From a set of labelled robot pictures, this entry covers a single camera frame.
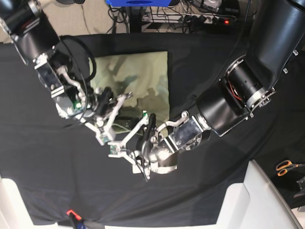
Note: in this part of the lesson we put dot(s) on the white table frame right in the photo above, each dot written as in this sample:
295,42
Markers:
255,203

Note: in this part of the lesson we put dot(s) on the black table cloth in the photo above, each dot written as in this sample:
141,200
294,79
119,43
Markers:
57,168

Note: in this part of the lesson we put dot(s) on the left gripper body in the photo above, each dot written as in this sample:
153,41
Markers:
150,157

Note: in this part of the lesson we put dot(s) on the white table frame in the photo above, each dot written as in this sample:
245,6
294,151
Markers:
13,213
255,203

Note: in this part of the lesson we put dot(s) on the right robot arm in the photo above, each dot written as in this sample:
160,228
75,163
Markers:
34,38

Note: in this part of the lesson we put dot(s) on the white power strip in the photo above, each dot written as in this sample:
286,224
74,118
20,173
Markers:
206,18

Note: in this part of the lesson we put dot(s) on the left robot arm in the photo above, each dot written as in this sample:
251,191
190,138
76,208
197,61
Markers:
246,85

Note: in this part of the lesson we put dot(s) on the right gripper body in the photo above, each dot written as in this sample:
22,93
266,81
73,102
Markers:
97,104

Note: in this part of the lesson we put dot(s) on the red black clamp bottom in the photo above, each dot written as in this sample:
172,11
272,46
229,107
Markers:
77,222

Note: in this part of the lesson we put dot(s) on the blue plastic box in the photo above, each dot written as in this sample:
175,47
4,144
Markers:
138,3

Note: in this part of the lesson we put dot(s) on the black metal stand post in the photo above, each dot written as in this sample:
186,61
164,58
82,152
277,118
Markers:
135,15

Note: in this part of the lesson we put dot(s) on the light green T-shirt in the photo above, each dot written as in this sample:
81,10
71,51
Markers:
145,75

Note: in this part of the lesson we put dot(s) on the orange handled scissors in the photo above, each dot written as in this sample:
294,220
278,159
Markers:
285,166

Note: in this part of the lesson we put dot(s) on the white table frame left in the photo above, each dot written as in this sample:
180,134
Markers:
13,213

